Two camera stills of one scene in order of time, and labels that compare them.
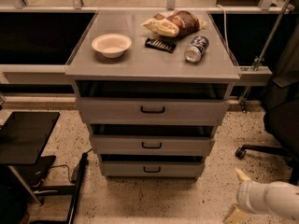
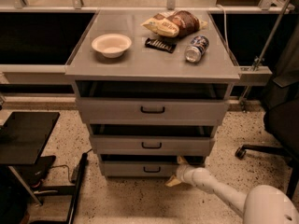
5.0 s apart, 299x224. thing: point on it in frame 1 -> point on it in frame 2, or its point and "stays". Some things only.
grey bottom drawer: (123, 165) stays
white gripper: (246, 192) -> (183, 174)
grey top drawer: (152, 103) stays
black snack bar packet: (161, 45) stays
